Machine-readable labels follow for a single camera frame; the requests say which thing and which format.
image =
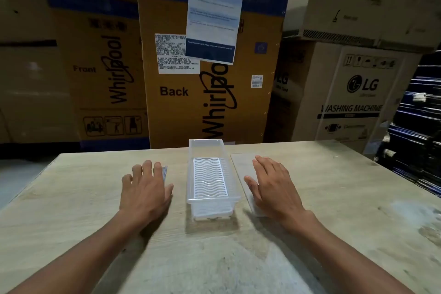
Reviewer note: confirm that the person's right hand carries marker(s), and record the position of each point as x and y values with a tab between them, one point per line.
275	194

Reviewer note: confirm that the person's left hand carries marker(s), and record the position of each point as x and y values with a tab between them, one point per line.
146	197

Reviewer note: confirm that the person's left thumb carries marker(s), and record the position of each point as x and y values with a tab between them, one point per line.
168	194

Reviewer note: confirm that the person's left little finger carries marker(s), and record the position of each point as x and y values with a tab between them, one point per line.
126	182

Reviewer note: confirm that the person's right thumb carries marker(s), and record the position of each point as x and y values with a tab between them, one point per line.
249	185

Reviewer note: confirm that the person's left middle finger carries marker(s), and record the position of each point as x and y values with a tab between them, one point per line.
148	170

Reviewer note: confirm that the person's right forearm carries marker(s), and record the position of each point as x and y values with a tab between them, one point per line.
337	256

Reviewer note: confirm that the person's left forearm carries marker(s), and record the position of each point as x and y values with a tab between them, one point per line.
86	256

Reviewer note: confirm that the small clear plastic piece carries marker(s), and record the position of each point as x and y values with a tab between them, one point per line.
165	172

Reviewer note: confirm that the clear plastic container lid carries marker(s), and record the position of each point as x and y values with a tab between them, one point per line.
241	166

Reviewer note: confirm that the white ribbed drain tray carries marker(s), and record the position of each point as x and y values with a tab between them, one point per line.
211	178

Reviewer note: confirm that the clear plastic storage container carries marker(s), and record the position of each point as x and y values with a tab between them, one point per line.
212	207

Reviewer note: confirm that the tall brown cardboard appliance box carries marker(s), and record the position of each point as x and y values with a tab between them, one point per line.
220	107

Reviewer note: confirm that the small white barcode sticker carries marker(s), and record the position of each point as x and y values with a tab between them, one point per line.
257	82

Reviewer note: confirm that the large white printed label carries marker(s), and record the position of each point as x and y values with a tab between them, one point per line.
172	56

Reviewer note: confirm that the brown cardboard box blue stripe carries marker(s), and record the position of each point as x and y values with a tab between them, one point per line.
86	63

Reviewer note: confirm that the cardboard washing machine box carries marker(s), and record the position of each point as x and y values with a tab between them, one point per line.
348	97

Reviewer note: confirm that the small blue square sticker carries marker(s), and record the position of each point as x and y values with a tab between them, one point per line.
261	48

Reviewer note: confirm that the blue and white paper sheet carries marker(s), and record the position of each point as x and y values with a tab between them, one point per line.
213	21

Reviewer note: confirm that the stack of dark blue sheets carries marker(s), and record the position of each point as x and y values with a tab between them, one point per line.
413	138

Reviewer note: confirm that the white tag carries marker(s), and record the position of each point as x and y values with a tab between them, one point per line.
419	97

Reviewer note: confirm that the plain brown cardboard box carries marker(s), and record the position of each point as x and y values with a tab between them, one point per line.
361	1

